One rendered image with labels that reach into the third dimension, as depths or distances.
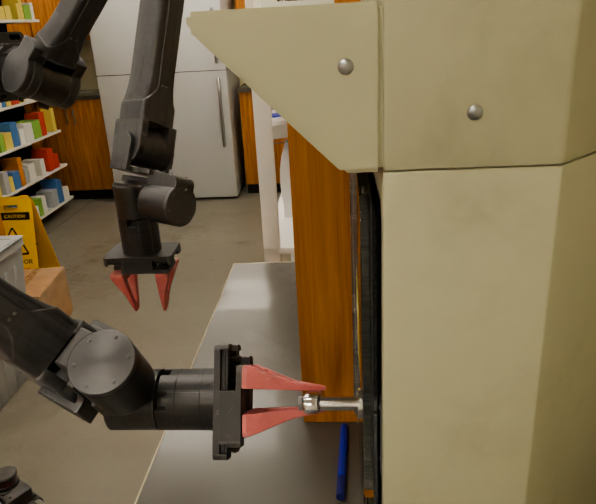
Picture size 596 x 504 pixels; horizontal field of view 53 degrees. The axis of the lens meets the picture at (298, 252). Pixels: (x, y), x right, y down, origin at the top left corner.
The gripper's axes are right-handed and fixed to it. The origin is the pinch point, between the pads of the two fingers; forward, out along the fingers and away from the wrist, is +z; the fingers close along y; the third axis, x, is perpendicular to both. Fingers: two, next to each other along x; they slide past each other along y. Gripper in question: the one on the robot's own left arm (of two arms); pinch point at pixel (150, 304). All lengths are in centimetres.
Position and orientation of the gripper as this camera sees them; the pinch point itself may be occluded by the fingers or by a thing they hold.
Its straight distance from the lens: 96.3
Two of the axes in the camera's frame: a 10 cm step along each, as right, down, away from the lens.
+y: 10.0, -0.3, -0.7
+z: 0.5, 9.4, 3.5
